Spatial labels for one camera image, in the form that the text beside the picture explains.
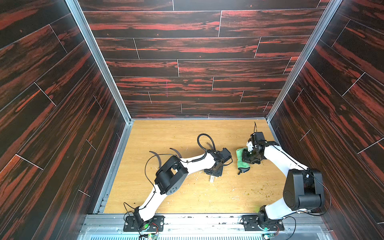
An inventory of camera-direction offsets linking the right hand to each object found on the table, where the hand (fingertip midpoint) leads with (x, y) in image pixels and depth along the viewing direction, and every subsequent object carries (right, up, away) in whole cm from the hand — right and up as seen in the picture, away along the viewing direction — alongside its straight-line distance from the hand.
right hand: (247, 159), depth 91 cm
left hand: (-18, -10, 0) cm, 21 cm away
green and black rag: (-5, -3, -7) cm, 9 cm away
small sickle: (-22, -11, -5) cm, 25 cm away
